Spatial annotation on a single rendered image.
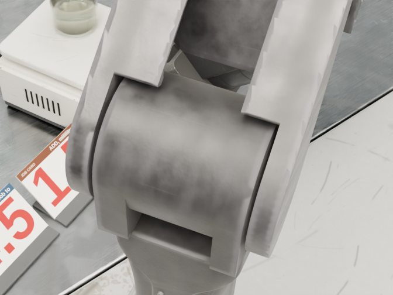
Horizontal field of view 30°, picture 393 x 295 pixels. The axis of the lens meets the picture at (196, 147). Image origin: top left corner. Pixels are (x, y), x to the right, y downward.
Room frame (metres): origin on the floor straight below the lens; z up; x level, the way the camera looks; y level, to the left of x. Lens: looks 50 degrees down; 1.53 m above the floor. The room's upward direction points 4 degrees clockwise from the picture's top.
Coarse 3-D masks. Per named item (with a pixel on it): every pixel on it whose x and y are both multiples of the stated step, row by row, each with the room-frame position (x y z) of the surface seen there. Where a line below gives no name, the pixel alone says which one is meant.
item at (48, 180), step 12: (60, 144) 0.48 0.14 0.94; (48, 156) 0.47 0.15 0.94; (60, 156) 0.47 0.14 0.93; (36, 168) 0.45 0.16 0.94; (48, 168) 0.46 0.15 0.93; (60, 168) 0.46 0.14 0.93; (24, 180) 0.43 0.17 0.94; (36, 180) 0.44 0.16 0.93; (48, 180) 0.45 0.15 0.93; (60, 180) 0.45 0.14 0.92; (36, 192) 0.43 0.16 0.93; (48, 192) 0.43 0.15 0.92; (60, 192) 0.44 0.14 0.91; (48, 204) 0.42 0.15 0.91
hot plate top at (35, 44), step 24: (48, 0) 0.65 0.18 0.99; (24, 24) 0.61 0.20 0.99; (48, 24) 0.61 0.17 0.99; (0, 48) 0.57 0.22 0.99; (24, 48) 0.57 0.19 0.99; (48, 48) 0.57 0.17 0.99; (72, 48) 0.58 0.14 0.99; (96, 48) 0.58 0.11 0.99; (48, 72) 0.54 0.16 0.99; (72, 72) 0.54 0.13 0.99
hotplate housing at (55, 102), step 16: (0, 64) 0.57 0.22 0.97; (16, 64) 0.56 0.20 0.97; (0, 80) 0.56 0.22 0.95; (16, 80) 0.55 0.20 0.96; (32, 80) 0.55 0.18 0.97; (48, 80) 0.54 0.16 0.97; (16, 96) 0.55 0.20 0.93; (32, 96) 0.54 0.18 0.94; (48, 96) 0.54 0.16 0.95; (64, 96) 0.53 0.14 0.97; (80, 96) 0.52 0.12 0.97; (32, 112) 0.55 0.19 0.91; (48, 112) 0.54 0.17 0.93; (64, 112) 0.53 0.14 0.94; (64, 128) 0.53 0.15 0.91
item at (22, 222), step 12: (12, 192) 0.42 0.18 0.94; (0, 204) 0.40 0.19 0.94; (12, 204) 0.41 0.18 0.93; (24, 204) 0.41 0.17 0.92; (0, 216) 0.39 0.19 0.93; (12, 216) 0.40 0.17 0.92; (24, 216) 0.40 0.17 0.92; (36, 216) 0.41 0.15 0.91; (0, 228) 0.38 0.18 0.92; (12, 228) 0.39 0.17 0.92; (24, 228) 0.39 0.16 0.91; (36, 228) 0.40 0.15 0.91; (0, 240) 0.37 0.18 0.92; (12, 240) 0.38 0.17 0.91; (24, 240) 0.38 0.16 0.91; (0, 252) 0.36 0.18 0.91; (12, 252) 0.37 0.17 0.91; (0, 264) 0.35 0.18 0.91
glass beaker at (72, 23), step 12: (60, 0) 0.59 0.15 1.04; (72, 0) 0.59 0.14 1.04; (84, 0) 0.60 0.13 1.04; (96, 0) 0.61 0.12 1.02; (60, 12) 0.59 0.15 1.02; (72, 12) 0.59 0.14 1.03; (84, 12) 0.60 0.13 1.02; (96, 12) 0.61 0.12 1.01; (60, 24) 0.59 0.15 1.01; (72, 24) 0.59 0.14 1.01; (84, 24) 0.59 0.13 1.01; (96, 24) 0.61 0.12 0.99; (72, 36) 0.59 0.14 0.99; (84, 36) 0.59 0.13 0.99
